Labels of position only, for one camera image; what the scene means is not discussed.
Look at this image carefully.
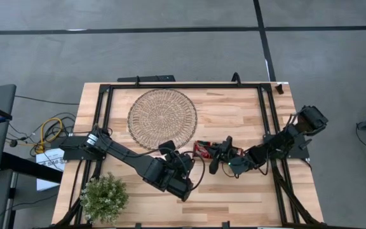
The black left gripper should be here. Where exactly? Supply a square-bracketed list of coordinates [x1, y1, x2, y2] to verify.
[158, 140, 196, 202]

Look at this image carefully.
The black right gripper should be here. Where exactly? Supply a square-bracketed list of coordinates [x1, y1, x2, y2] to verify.
[208, 135, 250, 176]

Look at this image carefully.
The red strawberry tea packet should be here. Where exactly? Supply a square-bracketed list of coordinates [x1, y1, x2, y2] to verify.
[193, 141, 212, 159]

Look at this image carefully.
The round woven straw placemat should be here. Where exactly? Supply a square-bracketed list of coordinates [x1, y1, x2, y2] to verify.
[127, 88, 199, 151]

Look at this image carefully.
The small green potted plant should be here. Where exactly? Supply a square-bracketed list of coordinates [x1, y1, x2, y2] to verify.
[79, 171, 130, 225]

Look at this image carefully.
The long black bar device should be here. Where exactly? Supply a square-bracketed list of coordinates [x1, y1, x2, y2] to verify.
[117, 74, 177, 83]

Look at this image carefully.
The black power box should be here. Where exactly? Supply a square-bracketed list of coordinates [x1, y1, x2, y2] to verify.
[58, 135, 90, 151]

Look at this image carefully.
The white paper sheet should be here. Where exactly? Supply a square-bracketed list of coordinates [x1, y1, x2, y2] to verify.
[36, 148, 65, 191]

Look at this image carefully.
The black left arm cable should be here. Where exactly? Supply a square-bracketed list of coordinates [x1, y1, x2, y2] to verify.
[182, 151, 207, 192]

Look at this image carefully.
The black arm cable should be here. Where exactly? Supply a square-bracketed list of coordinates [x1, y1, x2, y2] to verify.
[182, 151, 207, 192]
[256, 151, 271, 177]

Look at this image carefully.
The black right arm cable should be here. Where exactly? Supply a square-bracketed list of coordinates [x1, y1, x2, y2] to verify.
[256, 151, 271, 177]

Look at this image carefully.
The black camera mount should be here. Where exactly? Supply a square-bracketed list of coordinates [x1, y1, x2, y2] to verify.
[231, 72, 243, 87]

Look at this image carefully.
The black aluminium table frame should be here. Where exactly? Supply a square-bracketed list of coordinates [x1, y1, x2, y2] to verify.
[51, 83, 325, 229]

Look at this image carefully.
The yellow floor cable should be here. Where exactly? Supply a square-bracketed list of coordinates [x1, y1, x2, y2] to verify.
[38, 116, 64, 153]

